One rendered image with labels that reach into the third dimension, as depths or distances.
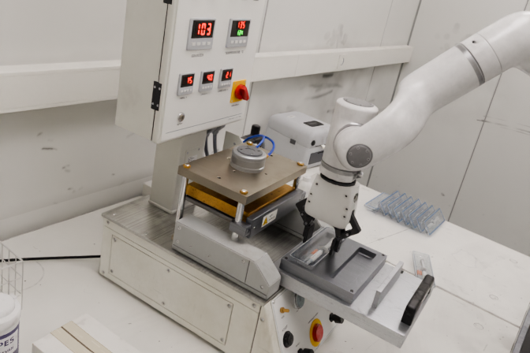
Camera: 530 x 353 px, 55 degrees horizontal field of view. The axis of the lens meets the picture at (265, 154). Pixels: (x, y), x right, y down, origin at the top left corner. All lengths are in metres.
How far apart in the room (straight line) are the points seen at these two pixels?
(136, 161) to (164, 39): 0.74
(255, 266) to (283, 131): 1.14
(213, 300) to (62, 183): 0.64
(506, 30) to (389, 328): 0.58
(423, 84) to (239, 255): 0.49
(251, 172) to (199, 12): 0.36
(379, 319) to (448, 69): 0.48
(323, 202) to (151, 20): 0.50
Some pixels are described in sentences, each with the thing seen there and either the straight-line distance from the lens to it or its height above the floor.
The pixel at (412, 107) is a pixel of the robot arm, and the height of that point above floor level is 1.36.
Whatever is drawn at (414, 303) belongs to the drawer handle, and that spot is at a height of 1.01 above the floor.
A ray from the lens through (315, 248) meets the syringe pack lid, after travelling 1.12.
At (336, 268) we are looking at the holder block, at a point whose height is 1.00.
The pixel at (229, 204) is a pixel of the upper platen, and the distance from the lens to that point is 1.10.
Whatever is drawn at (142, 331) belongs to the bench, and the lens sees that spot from 1.23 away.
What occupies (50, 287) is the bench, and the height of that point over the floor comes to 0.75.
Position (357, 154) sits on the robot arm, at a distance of 0.94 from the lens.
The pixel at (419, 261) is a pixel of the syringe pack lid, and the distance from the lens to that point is 1.72.
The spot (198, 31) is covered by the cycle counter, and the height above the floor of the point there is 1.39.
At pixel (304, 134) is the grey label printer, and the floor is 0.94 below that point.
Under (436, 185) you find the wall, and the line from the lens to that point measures 3.56.
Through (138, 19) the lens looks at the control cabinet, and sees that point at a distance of 1.10.
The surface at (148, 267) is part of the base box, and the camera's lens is 1.23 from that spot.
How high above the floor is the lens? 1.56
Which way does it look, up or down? 21 degrees down
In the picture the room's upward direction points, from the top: 12 degrees clockwise
